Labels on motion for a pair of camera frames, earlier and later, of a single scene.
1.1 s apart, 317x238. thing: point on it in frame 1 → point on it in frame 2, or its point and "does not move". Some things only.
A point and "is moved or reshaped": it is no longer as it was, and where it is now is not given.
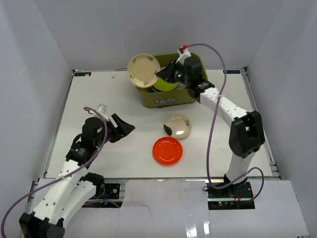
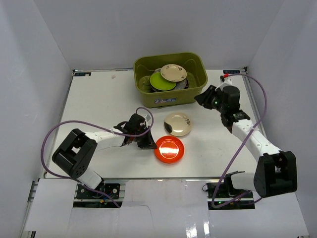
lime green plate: [162, 85] does not move
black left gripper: [114, 131] → [144, 138]
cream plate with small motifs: [142, 69] is moved or reshaped
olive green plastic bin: [156, 99] does not move
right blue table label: [232, 71] does not move
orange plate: [167, 150] does not move
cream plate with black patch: [177, 126] does not move
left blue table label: [80, 74] does not move
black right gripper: [167, 73] → [204, 98]
